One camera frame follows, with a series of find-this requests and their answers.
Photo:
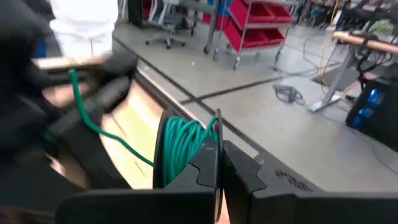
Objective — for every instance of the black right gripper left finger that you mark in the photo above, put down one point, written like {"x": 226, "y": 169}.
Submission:
{"x": 140, "y": 208}

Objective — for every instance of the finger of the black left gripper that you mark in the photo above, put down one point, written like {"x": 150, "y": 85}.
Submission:
{"x": 107, "y": 93}
{"x": 119, "y": 63}

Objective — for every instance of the grey wheeled desk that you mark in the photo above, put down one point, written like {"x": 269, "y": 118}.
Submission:
{"x": 214, "y": 25}

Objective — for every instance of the red slanted shelf bin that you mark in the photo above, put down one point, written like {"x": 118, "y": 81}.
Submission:
{"x": 245, "y": 11}
{"x": 245, "y": 39}

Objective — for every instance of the long wooden edged desk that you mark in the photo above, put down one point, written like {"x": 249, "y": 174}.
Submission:
{"x": 363, "y": 42}

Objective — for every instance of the cluttered robot workbench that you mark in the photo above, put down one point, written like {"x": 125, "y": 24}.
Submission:
{"x": 357, "y": 12}

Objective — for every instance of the black computer with blue lights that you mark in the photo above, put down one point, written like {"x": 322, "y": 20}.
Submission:
{"x": 382, "y": 118}

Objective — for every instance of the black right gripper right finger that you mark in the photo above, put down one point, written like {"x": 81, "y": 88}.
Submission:
{"x": 295, "y": 208}

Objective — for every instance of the grey office chair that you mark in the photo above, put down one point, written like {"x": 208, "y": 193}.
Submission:
{"x": 168, "y": 21}

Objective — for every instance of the metal shelving rack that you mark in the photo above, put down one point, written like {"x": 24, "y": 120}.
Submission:
{"x": 248, "y": 23}

